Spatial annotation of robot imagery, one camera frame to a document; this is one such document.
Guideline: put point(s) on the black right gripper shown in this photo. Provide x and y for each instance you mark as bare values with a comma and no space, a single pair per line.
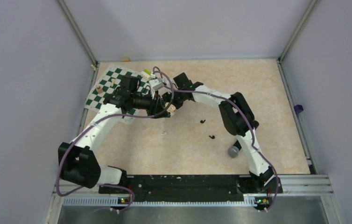
167,97

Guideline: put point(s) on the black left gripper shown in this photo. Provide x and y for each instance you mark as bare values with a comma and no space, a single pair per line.
156,106

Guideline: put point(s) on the white earbud charging case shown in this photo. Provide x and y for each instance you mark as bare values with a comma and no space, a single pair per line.
171,109

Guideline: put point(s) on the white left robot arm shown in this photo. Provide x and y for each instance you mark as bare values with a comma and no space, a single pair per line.
77,159

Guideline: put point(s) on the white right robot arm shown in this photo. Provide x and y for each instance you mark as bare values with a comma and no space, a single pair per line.
238,119

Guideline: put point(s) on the green white toy block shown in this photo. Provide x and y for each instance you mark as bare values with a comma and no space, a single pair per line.
146,73

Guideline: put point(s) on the green white chessboard mat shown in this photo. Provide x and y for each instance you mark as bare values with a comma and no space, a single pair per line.
95,101

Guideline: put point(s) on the wooden cork piece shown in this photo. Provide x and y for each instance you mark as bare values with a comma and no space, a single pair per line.
125,59

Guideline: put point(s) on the small wooden cube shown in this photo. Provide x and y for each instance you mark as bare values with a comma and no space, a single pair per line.
99,90

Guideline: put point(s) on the black microphone grey head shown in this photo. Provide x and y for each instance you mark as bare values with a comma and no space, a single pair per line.
234,150

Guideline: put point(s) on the small purple object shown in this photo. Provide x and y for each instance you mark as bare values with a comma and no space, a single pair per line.
298,109

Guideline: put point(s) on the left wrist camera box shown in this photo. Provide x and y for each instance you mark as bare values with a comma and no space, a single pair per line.
155,84

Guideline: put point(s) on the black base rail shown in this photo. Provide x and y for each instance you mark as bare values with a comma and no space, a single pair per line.
193,188

